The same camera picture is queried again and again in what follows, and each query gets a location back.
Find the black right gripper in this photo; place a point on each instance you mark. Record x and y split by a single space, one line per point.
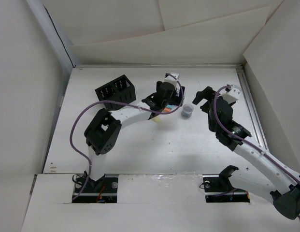
208 94

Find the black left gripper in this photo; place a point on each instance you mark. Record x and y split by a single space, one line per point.
177 100

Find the clear jar of paper clips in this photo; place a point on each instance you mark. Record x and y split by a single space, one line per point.
187 110

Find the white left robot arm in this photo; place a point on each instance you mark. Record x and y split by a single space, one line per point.
103 131

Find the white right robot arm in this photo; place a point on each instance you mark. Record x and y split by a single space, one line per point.
281 185

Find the blue highlighter marker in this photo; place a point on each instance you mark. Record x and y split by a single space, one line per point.
170 106

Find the yellow highlighter marker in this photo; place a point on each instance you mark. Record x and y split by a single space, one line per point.
157 119

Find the black two-compartment organizer box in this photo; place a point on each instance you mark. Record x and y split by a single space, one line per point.
120 89

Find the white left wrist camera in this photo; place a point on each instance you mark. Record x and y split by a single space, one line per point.
172 78

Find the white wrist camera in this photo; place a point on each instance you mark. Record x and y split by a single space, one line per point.
172 78
232 93

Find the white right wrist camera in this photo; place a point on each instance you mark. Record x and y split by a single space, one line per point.
232 93

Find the aluminium rail back edge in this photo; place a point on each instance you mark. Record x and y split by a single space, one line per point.
215 66

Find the aluminium rail edge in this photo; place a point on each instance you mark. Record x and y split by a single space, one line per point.
215 66
257 128

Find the aluminium rail right edge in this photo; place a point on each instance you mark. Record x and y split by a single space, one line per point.
257 128

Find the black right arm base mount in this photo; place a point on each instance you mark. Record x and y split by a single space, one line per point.
218 189

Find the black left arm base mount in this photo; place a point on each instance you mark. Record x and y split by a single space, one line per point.
104 190

